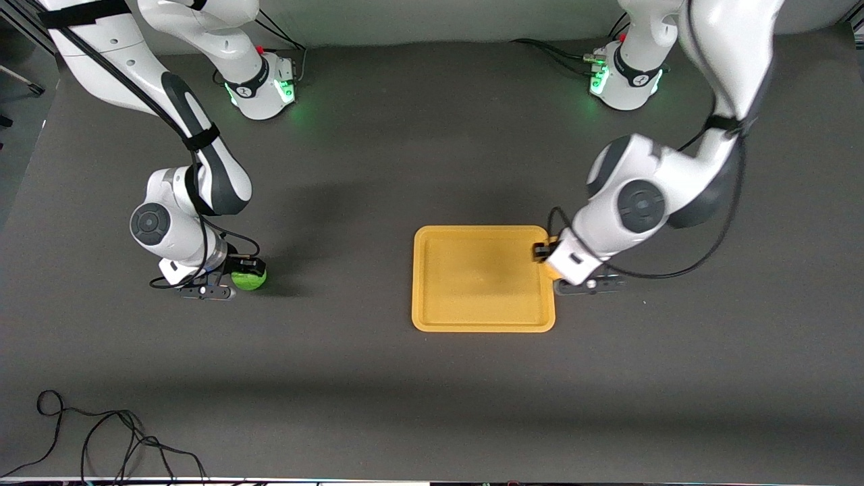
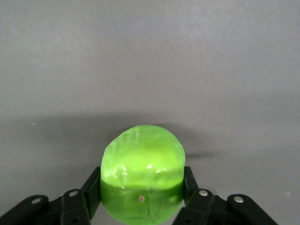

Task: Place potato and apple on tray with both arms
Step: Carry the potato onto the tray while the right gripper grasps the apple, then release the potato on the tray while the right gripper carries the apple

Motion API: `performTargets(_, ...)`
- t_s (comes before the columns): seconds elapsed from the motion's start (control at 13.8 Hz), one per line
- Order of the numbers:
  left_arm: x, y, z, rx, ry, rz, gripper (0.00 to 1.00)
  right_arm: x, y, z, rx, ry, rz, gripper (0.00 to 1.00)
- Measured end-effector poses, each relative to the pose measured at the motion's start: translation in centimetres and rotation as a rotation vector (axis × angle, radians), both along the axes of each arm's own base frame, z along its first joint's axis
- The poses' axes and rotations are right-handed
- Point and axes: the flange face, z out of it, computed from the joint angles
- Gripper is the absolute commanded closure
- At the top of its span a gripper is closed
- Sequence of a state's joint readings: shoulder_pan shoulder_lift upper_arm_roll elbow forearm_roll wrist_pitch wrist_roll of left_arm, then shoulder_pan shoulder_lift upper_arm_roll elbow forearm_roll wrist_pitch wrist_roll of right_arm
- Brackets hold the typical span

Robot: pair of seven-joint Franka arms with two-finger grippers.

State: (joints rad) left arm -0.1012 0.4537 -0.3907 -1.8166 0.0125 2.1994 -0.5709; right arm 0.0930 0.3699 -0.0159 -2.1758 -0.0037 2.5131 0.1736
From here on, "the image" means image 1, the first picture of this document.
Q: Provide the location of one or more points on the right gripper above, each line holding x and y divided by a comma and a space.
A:
237, 264

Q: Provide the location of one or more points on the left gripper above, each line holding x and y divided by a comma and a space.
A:
540, 252

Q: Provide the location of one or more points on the green ball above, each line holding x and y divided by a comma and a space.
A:
250, 280

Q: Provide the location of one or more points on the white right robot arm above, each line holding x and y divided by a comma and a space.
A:
108, 61

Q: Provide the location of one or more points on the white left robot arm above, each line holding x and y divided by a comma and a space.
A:
729, 40

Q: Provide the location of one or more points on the yellow plastic tray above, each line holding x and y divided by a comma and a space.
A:
472, 283

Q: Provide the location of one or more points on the grey metal stand leg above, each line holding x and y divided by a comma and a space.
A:
20, 79

